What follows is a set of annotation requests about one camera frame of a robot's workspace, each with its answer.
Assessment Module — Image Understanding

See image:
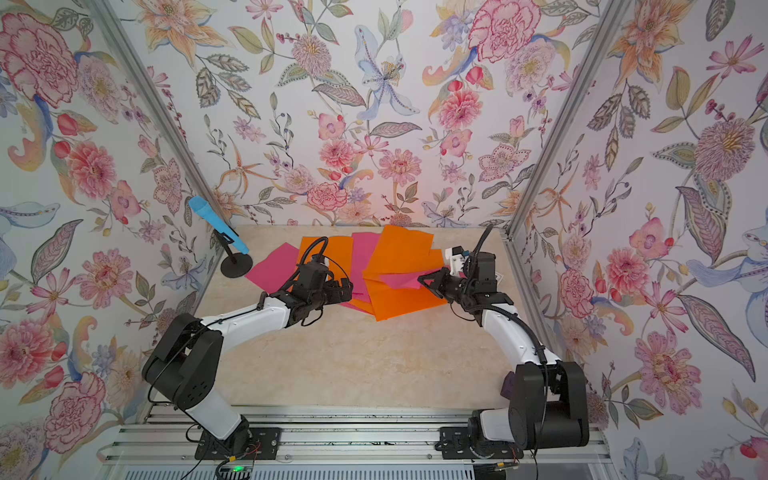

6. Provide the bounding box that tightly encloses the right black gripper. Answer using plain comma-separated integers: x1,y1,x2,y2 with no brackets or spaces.
420,269,477,305

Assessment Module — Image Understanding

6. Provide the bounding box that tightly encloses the orange paper bottom sheet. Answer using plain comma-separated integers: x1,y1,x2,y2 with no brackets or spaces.
347,280,447,321

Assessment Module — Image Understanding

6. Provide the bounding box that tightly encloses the orange paper sheet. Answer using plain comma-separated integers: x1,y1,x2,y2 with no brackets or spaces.
297,236,353,280
363,225,444,281
347,280,447,321

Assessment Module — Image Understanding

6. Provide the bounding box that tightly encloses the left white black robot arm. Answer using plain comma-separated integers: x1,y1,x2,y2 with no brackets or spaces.
142,254,353,456

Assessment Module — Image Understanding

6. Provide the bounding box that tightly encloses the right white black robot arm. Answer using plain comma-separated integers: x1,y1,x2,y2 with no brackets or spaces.
418,247,590,455

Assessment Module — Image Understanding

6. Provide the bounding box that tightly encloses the pink paper far left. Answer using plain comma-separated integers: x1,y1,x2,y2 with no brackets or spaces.
245,243,299,294

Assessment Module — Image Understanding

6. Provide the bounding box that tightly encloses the blue microphone on stand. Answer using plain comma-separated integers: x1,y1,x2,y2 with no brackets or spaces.
189,196,253,279

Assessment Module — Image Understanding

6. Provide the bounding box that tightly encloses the purple cube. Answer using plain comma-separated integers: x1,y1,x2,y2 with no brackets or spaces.
500,371,515,400

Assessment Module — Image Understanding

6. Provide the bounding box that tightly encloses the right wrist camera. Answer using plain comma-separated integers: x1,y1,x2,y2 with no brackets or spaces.
444,246,469,277

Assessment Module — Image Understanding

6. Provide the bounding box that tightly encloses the left aluminium corner post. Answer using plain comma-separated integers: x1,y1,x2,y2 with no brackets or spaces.
84,0,231,226

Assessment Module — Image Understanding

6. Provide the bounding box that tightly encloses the aluminium corner post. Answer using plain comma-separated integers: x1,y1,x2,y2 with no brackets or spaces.
504,1,630,241
84,0,231,226

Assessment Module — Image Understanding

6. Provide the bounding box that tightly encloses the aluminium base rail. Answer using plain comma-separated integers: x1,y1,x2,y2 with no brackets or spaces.
97,403,617,479

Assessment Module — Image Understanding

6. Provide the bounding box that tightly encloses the right aluminium corner post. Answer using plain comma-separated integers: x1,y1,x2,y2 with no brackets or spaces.
504,1,630,241

